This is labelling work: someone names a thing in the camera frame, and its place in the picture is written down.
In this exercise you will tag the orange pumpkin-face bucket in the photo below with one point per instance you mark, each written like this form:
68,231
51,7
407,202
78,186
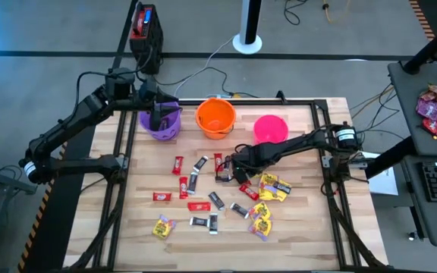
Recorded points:
215,113

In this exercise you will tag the grey metal stand leg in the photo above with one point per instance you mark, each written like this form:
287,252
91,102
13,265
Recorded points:
6,182

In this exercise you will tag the dark brown Hershey's candy bar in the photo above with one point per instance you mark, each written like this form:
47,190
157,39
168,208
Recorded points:
223,178
216,200
239,210
213,223
199,221
281,187
200,163
192,182

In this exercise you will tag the dark grey side desk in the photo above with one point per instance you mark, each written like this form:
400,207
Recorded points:
408,106

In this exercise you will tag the red and black case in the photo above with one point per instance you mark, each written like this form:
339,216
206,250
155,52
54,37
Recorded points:
146,41

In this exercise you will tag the purple pumpkin-face bucket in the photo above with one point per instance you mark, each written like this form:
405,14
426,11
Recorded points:
169,130

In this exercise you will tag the yellow Sour Patch candy bag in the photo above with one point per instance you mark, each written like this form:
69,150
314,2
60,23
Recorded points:
283,197
267,182
164,227
261,228
261,209

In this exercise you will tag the red KitKat candy bar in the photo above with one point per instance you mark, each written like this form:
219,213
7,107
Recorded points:
249,191
162,196
218,162
177,165
183,187
199,206

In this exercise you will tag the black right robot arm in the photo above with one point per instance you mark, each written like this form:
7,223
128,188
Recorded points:
298,142

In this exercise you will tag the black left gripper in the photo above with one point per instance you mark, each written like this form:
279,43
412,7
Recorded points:
148,91

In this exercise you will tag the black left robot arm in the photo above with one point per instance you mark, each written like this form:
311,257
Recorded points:
70,121

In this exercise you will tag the purple candy bag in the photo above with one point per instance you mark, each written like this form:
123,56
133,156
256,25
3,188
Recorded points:
429,108

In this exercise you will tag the pink pumpkin-face bucket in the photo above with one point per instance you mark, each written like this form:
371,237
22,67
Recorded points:
269,127

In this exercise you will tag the grey power strip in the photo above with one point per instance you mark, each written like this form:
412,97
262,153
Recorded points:
220,96

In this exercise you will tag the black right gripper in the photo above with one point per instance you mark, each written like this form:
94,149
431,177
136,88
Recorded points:
247,157

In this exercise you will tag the black diagonal frame beam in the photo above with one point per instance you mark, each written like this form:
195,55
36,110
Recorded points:
431,45
391,157

